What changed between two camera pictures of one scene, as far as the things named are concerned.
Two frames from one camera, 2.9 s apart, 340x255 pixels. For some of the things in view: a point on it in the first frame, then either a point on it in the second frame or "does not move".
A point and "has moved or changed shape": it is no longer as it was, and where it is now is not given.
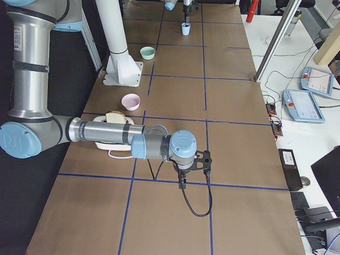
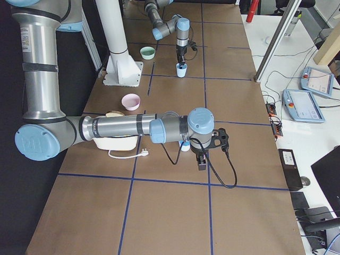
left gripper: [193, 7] → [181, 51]
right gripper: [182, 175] → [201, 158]
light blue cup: [186, 28] has moved or changed shape
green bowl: [147, 52] does not move
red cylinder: [253, 8] does not move
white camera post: [122, 70] does not move
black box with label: [291, 171] does not move
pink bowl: [130, 101] does not move
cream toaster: [113, 146] does not move
